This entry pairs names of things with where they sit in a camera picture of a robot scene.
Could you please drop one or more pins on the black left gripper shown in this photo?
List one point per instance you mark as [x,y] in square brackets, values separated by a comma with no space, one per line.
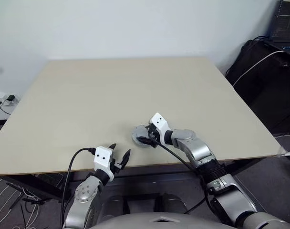
[116,165]

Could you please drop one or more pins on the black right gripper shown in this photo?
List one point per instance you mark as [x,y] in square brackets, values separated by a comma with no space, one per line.
[154,134]

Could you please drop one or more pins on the small grey round object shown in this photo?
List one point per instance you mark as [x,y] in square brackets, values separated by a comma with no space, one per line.
[138,133]

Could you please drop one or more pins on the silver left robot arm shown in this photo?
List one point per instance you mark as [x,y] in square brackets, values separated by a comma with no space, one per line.
[86,190]

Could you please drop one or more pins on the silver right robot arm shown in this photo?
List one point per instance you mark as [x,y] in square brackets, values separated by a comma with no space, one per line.
[195,148]

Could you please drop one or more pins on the dark rounded shape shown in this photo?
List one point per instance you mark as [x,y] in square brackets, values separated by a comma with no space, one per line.
[170,202]

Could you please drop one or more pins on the silver robot torso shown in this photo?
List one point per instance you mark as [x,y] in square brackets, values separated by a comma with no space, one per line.
[159,221]

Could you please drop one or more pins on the black power adapter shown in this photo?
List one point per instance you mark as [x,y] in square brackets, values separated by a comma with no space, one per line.
[10,97]

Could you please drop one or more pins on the large black bag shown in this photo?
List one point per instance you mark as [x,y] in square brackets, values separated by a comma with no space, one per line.
[264,95]

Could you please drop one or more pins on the clear table corner guard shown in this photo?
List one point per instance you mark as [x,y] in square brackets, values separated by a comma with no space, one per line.
[281,152]

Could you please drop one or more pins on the open black laptop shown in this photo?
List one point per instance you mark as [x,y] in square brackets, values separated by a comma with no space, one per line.
[284,21]

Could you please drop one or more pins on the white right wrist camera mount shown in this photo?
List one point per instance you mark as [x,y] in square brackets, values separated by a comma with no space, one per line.
[160,122]

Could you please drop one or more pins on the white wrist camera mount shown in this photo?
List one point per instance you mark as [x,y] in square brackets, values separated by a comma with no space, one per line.
[102,157]
[160,122]

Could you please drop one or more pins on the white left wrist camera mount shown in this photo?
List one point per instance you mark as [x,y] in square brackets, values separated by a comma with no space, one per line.
[102,157]

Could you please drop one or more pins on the white wall power strip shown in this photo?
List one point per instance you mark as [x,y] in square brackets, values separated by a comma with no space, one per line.
[2,96]

